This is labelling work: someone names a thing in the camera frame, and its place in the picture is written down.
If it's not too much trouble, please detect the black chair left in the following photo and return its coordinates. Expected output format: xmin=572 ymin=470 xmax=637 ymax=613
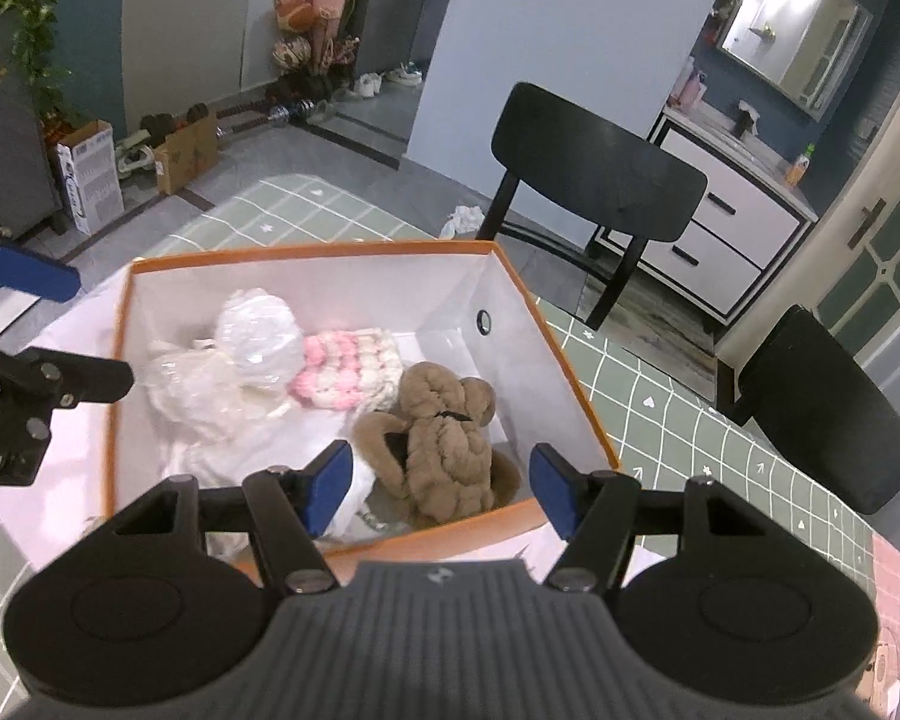
xmin=476 ymin=82 xmax=707 ymax=330

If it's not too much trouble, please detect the dark cabinet with plants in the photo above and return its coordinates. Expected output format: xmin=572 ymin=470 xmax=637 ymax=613
xmin=0 ymin=10 xmax=66 ymax=239

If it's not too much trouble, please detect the white soft ball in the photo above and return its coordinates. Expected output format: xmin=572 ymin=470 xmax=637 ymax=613
xmin=212 ymin=288 xmax=305 ymax=392

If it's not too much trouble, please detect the wall mirror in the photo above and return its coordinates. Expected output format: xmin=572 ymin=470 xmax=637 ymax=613
xmin=717 ymin=0 xmax=871 ymax=121

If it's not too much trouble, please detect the orange cardboard box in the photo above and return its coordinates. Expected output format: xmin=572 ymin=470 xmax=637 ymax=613
xmin=103 ymin=241 xmax=617 ymax=575

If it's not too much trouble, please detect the brown cardboard box on floor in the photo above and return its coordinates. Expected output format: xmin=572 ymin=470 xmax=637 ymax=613
xmin=154 ymin=114 xmax=219 ymax=195

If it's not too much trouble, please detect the white cardboard box on floor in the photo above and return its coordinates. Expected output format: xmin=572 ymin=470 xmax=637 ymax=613
xmin=55 ymin=121 xmax=125 ymax=236

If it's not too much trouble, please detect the green ivy plant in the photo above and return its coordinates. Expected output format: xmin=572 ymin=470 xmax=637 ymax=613
xmin=0 ymin=0 xmax=73 ymax=124

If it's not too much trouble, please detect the green white door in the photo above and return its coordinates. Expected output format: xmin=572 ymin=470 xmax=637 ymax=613
xmin=812 ymin=156 xmax=900 ymax=361

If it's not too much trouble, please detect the pink white crochet item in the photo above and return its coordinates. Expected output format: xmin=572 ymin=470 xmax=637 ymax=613
xmin=287 ymin=328 xmax=404 ymax=413

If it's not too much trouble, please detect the green cap bottle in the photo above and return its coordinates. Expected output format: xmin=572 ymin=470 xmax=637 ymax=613
xmin=784 ymin=143 xmax=816 ymax=187

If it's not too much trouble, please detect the white drawer cabinet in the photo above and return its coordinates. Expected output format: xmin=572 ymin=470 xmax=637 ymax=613
xmin=639 ymin=104 xmax=818 ymax=327

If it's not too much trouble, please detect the black chair right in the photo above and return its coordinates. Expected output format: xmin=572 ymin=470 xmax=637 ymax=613
xmin=715 ymin=305 xmax=900 ymax=515

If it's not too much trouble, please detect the black sideboard cabinet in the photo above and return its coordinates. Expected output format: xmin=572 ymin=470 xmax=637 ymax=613
xmin=346 ymin=0 xmax=450 ymax=76

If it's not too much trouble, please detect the white plastic ball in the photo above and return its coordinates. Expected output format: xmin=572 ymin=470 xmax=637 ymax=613
xmin=144 ymin=340 xmax=304 ymax=442

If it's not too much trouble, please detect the black chair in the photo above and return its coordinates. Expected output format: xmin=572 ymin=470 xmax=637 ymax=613
xmin=715 ymin=305 xmax=900 ymax=515
xmin=476 ymin=82 xmax=707 ymax=330

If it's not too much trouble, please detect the green checked tablecloth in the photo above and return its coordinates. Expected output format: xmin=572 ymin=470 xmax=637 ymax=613
xmin=0 ymin=176 xmax=900 ymax=718

